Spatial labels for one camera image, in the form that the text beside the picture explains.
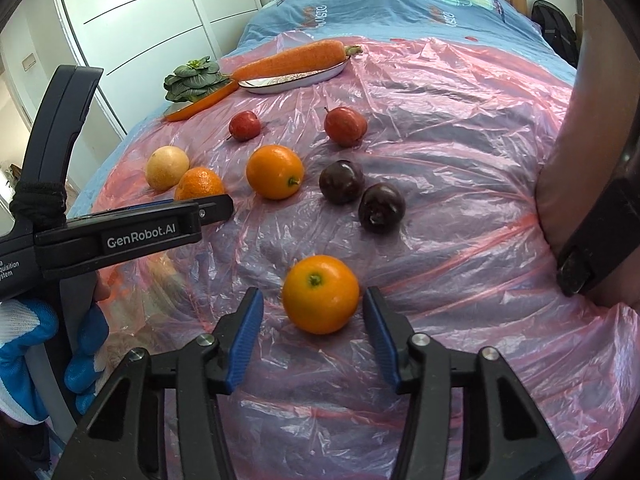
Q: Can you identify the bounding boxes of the large orange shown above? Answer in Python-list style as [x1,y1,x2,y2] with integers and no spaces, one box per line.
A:
[282,255,361,336]
[246,144,306,201]

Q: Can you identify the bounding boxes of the bumpy mandarin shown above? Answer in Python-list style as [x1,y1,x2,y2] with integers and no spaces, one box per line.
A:
[174,167,227,202]

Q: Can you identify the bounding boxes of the blue printed bedsheet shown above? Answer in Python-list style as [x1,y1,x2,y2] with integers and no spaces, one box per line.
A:
[65,0,581,221]

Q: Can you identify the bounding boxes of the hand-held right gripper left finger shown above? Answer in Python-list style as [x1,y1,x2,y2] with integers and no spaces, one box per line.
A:
[60,287,266,480]

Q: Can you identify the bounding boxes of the small red apple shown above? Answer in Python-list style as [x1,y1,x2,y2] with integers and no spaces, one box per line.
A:
[323,106,368,148]
[228,110,262,142]

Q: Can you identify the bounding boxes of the dark purple plum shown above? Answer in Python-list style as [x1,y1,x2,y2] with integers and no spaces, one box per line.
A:
[319,160,366,206]
[358,183,407,235]

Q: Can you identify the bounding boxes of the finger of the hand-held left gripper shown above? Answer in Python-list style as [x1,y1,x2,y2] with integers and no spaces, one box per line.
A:
[196,195,234,226]

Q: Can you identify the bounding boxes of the white wardrobe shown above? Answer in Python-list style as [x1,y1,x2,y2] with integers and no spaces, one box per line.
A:
[0,0,263,201]

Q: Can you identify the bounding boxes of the round yellow pear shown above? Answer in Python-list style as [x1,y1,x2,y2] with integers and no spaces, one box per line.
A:
[145,145,191,192]

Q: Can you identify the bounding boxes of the large carrot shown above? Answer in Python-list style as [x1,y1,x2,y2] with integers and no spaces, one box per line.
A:
[231,39,363,81]

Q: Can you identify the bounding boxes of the black backpack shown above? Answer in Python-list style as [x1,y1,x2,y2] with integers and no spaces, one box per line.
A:
[530,0,581,68]

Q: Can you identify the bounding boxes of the thin carrot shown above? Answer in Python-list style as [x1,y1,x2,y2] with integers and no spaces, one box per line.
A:
[164,79,240,122]

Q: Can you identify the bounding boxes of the black steel electric kettle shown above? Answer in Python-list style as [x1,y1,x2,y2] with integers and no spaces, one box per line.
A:
[535,0,640,311]

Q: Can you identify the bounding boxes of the white oval dish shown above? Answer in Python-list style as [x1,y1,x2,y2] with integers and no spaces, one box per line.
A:
[238,55,353,95]

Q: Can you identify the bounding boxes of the person's left hand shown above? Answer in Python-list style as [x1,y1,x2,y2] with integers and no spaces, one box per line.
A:
[0,277,112,426]

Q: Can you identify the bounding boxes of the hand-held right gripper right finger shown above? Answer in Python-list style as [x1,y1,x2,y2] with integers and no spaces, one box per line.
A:
[362,286,576,480]

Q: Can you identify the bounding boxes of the green bok choy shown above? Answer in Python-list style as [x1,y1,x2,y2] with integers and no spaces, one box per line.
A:
[163,56,233,103]

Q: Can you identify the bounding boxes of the pink plastic sheet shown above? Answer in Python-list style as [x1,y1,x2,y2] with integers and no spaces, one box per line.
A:
[67,35,640,480]

